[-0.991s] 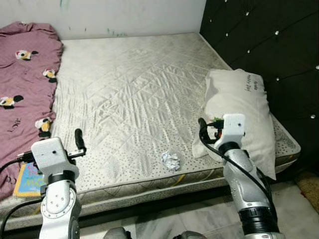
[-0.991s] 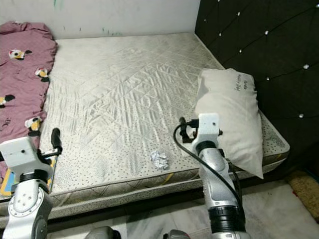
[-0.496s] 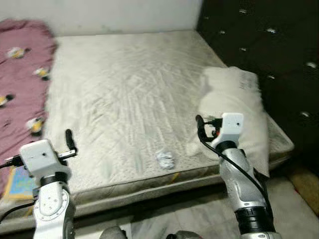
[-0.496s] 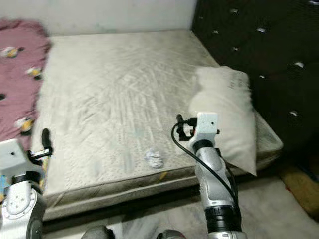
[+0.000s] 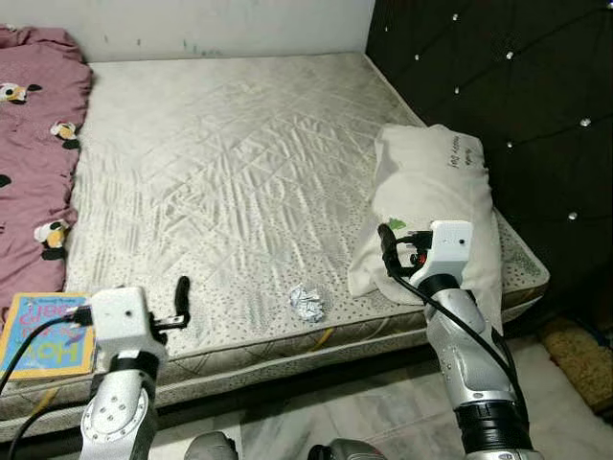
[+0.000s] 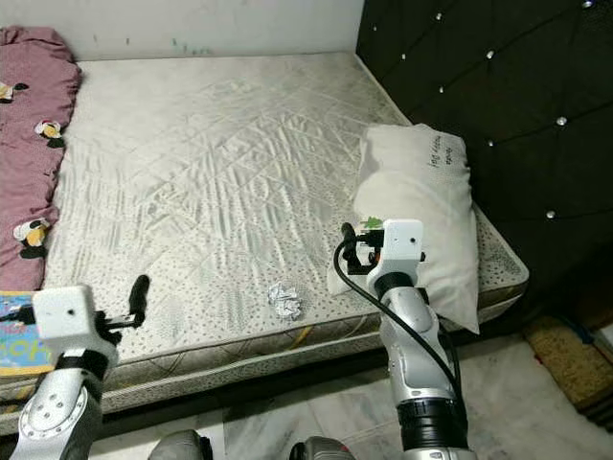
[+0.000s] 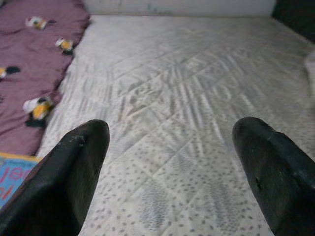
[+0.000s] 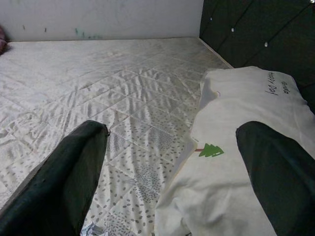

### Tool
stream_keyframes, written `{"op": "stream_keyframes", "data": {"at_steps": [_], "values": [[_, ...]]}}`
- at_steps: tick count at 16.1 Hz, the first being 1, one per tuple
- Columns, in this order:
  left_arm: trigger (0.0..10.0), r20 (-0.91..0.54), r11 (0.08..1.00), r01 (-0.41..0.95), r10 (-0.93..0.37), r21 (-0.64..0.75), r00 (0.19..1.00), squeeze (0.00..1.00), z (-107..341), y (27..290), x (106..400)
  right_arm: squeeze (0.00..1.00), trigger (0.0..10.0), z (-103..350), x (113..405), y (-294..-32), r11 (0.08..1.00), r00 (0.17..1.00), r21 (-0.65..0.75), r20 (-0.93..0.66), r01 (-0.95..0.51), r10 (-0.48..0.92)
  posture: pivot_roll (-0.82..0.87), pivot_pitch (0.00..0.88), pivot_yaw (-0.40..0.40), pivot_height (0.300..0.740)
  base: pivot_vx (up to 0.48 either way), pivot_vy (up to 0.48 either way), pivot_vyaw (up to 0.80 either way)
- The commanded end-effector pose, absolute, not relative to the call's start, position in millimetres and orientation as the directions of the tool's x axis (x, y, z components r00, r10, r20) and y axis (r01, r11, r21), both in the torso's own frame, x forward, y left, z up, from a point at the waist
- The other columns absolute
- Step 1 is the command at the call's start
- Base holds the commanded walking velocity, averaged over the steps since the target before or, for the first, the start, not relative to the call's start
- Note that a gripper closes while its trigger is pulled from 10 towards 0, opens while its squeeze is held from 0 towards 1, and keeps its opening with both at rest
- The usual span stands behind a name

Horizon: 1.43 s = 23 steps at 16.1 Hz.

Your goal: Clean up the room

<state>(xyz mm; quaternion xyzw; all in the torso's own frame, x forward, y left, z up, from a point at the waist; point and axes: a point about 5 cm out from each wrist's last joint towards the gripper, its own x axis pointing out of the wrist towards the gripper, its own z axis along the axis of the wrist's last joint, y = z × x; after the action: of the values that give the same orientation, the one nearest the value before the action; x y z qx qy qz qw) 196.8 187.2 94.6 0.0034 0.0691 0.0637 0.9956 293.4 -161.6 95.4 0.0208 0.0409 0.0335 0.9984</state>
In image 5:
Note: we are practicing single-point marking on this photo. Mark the white pillow with green leaf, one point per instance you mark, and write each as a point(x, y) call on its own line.
point(431, 182)

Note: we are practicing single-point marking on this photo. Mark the white quilted mattress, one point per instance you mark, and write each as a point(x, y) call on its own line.
point(239, 192)

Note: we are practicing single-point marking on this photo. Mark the colourful children's book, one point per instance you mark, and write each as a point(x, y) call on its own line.
point(48, 345)

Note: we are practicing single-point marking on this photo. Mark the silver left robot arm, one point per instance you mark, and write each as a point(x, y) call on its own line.
point(120, 412)

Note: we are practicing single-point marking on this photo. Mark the grey robot leg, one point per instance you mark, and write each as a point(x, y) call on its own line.
point(347, 450)
point(213, 447)

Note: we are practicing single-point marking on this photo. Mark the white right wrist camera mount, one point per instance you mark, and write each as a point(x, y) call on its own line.
point(450, 244)

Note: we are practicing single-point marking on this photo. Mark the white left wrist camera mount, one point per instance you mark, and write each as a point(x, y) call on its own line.
point(120, 316)

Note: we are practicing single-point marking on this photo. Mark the black tufted headboard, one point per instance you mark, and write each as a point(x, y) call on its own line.
point(536, 77)

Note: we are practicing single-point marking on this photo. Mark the grey right robot leg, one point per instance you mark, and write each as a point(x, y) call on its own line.
point(347, 450)

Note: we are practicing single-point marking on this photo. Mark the grey left robot leg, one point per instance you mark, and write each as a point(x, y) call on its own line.
point(213, 447)

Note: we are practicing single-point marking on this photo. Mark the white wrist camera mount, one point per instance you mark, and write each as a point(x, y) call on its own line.
point(450, 244)
point(120, 316)

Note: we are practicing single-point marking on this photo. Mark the pink cartoon print blanket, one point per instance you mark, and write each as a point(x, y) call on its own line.
point(38, 144)

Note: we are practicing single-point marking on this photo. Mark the brown floor mat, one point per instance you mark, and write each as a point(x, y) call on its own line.
point(579, 364)

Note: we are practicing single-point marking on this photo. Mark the dark bed base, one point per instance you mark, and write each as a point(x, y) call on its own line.
point(383, 364)

